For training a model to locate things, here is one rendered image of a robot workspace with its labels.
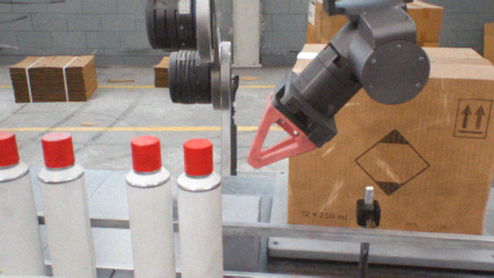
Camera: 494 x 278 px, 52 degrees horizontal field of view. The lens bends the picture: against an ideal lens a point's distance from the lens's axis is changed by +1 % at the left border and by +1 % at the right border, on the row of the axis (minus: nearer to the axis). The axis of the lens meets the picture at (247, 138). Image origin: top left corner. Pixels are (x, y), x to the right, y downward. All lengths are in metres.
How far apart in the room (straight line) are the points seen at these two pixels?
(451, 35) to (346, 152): 5.83
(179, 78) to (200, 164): 1.11
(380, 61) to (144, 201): 0.31
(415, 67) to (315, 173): 0.39
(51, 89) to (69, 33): 1.65
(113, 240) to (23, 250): 0.24
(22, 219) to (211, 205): 0.23
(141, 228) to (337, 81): 0.28
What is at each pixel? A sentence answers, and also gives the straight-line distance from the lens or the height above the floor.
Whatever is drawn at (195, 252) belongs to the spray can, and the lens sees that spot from 0.60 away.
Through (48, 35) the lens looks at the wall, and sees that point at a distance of 6.51.
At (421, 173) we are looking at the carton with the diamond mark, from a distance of 0.80.
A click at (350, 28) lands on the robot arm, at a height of 1.21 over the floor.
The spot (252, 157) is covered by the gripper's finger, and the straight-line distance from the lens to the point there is 0.55.
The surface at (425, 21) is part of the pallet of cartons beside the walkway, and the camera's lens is 4.04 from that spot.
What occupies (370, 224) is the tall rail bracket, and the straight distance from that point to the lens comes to 0.67.
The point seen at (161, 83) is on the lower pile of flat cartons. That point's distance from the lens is 5.14.
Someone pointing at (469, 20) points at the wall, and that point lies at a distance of 6.62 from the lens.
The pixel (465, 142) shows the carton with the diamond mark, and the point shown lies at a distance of 0.79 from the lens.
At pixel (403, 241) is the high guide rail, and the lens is 0.65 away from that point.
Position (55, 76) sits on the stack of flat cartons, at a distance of 4.84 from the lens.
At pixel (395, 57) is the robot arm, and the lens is 0.44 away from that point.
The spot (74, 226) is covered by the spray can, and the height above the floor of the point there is 0.98.
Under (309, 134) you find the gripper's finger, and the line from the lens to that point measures 0.51.
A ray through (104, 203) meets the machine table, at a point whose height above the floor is 0.83.
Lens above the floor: 1.28
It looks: 20 degrees down
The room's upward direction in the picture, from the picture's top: straight up
